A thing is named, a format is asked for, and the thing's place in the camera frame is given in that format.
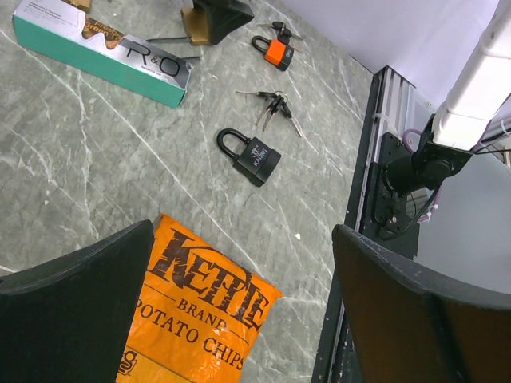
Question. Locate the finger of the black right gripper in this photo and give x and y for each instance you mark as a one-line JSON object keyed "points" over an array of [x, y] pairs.
{"points": [[218, 18]]}

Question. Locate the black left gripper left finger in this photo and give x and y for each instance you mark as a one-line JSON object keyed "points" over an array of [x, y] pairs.
{"points": [[68, 319]]}

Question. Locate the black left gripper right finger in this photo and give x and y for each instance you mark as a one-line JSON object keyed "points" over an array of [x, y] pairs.
{"points": [[413, 324]]}

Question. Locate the orange padlock key bunch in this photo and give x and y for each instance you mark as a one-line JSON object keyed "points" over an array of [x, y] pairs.
{"points": [[283, 33]]}

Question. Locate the orange black padlock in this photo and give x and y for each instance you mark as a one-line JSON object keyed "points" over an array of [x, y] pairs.
{"points": [[274, 51]]}

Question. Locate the black padlock key bunch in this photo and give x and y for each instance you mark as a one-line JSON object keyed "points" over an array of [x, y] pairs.
{"points": [[277, 102]]}

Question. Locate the black Kaijing padlock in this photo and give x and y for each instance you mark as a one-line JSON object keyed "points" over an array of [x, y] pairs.
{"points": [[256, 162]]}

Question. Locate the large brass padlock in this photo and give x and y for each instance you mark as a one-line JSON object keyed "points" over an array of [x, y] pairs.
{"points": [[196, 27]]}

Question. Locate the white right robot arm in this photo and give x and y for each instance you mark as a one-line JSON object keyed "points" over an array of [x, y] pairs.
{"points": [[452, 133]]}

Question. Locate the orange Kettle chips bag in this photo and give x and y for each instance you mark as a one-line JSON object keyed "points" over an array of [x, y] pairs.
{"points": [[198, 314]]}

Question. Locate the green white toothpaste box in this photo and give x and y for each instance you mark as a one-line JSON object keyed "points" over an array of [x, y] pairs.
{"points": [[67, 34]]}

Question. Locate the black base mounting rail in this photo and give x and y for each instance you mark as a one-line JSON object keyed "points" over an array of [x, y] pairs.
{"points": [[336, 358]]}

